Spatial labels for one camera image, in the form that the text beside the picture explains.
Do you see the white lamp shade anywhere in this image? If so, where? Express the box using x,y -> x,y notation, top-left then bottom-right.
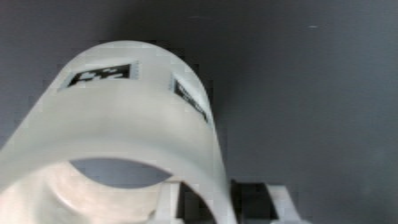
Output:
0,41 -> 236,224

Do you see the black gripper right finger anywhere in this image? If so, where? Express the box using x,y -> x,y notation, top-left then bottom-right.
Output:
266,185 -> 310,224

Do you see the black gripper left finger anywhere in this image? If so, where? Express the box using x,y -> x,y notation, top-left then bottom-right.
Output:
145,181 -> 184,224

